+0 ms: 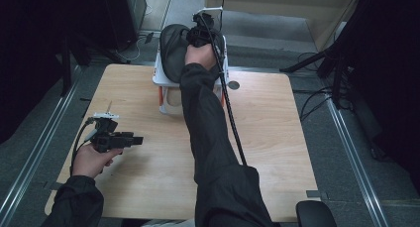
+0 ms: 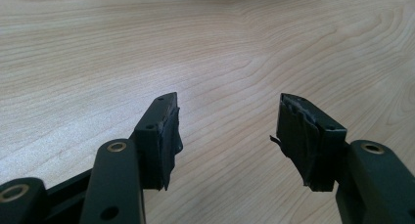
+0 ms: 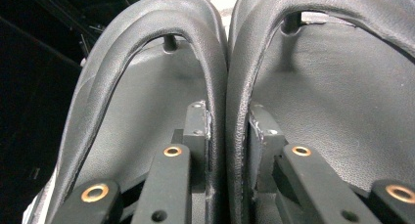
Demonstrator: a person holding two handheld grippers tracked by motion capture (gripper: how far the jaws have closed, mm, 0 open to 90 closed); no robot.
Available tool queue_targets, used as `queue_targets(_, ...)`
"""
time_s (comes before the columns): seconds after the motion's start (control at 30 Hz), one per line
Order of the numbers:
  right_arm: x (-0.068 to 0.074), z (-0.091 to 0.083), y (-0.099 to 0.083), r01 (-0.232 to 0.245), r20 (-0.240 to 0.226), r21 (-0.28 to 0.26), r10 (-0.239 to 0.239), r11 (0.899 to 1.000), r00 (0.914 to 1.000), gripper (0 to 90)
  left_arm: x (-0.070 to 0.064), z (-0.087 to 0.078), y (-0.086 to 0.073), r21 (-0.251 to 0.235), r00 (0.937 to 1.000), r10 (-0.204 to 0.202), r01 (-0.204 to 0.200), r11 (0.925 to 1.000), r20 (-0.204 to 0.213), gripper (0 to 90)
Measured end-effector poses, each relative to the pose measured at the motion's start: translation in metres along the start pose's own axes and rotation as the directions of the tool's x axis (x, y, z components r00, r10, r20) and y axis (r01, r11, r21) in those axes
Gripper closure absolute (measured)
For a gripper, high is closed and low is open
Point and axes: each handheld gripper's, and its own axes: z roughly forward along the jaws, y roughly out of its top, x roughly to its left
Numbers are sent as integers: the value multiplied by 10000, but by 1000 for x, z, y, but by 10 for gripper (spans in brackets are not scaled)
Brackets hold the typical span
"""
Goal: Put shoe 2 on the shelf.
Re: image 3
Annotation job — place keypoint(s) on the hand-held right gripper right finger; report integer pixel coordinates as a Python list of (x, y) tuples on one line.
[(266, 144)]

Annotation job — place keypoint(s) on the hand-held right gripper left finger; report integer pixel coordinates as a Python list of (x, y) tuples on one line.
[(197, 136)]

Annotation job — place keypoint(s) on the black flip-flop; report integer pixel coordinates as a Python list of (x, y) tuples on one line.
[(326, 103), (147, 97)]

